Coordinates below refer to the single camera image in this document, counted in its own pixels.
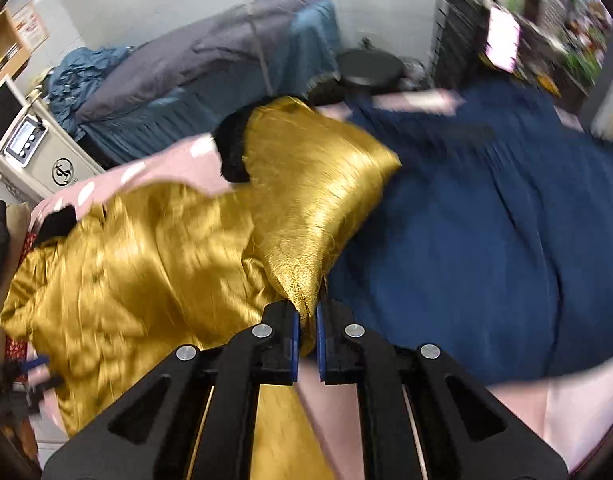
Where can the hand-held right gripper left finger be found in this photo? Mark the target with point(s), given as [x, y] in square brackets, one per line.
[296, 345]

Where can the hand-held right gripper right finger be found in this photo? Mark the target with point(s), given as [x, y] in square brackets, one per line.
[320, 350]

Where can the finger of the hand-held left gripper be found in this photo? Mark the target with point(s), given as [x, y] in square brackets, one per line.
[39, 362]

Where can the gold satin robe black trim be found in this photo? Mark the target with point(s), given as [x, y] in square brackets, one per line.
[186, 270]

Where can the beige bag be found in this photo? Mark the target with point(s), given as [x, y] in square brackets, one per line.
[19, 225]

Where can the navy blue garment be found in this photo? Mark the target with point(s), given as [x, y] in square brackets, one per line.
[461, 240]

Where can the white safe with keypad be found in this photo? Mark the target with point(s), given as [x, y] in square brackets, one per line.
[51, 160]

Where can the pink polka dot bedsheet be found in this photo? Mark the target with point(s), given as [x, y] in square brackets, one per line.
[186, 160]

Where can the white framed monitor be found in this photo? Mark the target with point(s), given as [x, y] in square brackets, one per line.
[1, 110]

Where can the dark blue quilted bedding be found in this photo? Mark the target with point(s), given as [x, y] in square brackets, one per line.
[196, 110]

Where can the crumpled blue cloth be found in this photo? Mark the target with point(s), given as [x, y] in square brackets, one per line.
[81, 80]

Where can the black round stool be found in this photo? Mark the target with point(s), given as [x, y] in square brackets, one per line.
[369, 67]

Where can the grey duvet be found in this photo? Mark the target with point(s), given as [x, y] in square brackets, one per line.
[196, 50]

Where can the wooden shelf unit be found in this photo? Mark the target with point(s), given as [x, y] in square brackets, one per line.
[1, 40]

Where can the black slatted rack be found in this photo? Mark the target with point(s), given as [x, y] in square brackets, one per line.
[456, 25]

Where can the pink paper sheet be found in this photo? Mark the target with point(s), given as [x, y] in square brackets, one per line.
[503, 37]

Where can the cluttered colourful shelf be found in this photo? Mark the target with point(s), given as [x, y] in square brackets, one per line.
[566, 30]

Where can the wall poster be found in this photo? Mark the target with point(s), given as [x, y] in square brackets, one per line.
[31, 22]

